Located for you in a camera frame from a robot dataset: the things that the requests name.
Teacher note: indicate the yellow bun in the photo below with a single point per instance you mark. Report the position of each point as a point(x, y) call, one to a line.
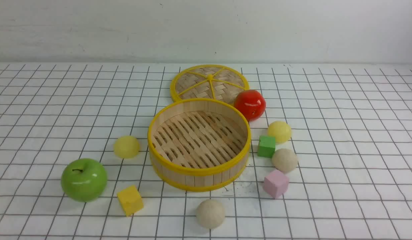
point(126, 147)
point(280, 130)

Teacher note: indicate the beige bun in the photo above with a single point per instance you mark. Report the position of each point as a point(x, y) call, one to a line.
point(285, 160)
point(210, 214)

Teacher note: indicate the beige bun front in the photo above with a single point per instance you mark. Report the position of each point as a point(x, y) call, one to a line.
point(210, 214)

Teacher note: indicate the bamboo steamer tray yellow rim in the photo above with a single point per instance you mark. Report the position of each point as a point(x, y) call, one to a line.
point(199, 144)

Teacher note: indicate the woven bamboo steamer lid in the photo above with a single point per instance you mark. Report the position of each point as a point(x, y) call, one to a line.
point(212, 81)

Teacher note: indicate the red tomato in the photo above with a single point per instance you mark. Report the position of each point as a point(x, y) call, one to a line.
point(251, 104)

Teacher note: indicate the green cube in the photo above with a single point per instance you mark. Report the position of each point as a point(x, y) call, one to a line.
point(266, 146)

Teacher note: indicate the pink cube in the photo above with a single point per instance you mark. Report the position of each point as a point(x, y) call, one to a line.
point(275, 184)

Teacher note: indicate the yellow cube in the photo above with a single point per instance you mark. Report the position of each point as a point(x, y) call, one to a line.
point(130, 200)

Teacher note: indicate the green apple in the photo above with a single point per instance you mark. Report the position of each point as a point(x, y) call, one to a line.
point(84, 180)

